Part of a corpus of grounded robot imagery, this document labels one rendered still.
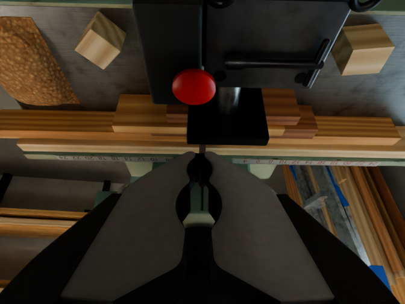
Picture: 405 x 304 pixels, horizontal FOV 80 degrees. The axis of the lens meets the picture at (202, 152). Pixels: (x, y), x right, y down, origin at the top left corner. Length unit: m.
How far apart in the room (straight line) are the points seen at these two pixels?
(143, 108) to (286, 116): 0.18
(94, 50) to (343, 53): 0.25
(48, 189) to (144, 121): 2.74
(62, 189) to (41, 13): 2.72
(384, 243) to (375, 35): 1.42
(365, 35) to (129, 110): 0.28
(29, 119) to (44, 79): 0.10
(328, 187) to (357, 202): 0.56
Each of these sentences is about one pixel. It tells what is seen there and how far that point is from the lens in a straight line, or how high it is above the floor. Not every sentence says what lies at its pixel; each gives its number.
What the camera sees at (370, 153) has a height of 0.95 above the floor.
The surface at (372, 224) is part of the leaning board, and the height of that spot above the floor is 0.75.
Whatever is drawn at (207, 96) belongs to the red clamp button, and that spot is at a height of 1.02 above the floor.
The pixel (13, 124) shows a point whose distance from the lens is 0.44.
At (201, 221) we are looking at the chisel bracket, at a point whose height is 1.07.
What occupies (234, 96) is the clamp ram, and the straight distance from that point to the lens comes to 0.26.
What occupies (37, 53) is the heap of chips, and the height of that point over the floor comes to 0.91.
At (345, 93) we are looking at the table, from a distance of 0.39.
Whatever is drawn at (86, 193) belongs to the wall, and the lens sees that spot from 2.89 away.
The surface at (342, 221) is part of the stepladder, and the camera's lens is 1.13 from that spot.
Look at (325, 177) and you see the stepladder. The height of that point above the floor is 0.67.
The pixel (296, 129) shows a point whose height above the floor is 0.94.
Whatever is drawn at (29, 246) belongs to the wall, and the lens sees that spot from 2.88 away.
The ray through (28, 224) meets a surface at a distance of 2.42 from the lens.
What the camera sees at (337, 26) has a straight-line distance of 0.19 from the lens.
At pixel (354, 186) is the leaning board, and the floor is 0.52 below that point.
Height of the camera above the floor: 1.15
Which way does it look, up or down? 33 degrees down
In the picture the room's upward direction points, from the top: 179 degrees counter-clockwise
